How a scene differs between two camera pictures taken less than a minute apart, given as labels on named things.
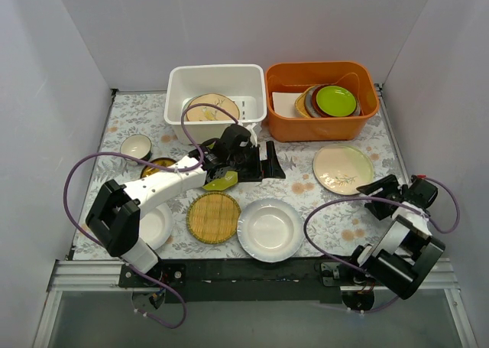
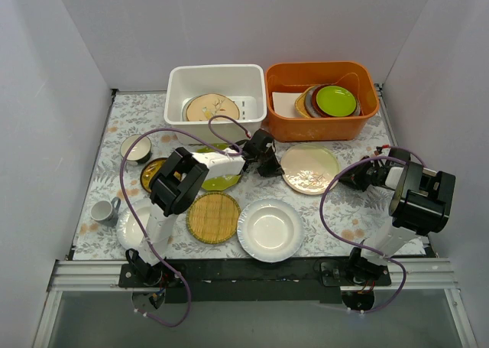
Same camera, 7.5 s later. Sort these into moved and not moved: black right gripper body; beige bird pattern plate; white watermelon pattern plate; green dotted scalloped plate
Moved: black right gripper body
Not moved: green dotted scalloped plate; beige bird pattern plate; white watermelon pattern plate
